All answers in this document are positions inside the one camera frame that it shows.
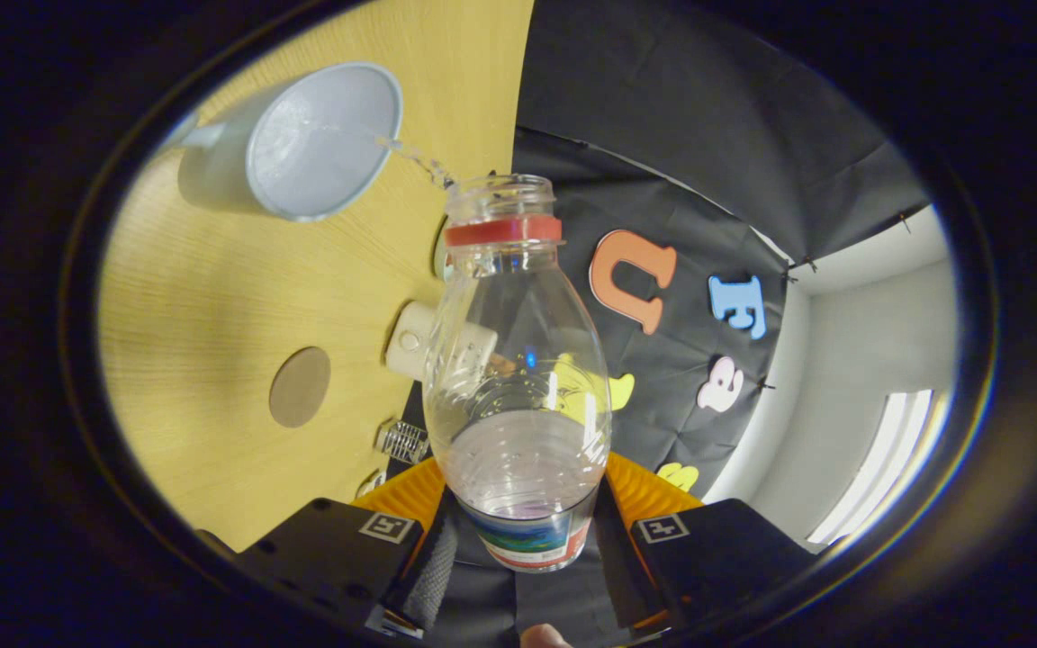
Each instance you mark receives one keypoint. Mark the pale green plate with food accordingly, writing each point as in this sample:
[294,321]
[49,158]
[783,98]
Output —
[439,252]

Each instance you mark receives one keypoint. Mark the pale grey cup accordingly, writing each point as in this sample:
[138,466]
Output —
[320,144]

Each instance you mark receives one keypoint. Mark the white toaster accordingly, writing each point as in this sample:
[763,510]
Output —
[409,342]

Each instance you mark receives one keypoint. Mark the round brown coaster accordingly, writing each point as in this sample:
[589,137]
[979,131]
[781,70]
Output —
[300,387]

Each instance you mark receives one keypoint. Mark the wooden table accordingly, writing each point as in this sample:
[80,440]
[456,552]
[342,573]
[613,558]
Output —
[212,297]

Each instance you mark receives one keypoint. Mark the long ceiling light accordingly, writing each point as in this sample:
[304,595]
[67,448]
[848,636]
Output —
[879,468]

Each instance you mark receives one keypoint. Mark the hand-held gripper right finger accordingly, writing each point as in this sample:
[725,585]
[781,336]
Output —
[725,553]

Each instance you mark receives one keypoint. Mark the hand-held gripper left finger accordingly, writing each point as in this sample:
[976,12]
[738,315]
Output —
[329,553]

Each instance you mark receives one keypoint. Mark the clear plastic juice bottle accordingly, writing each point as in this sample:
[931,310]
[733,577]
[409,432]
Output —
[518,450]

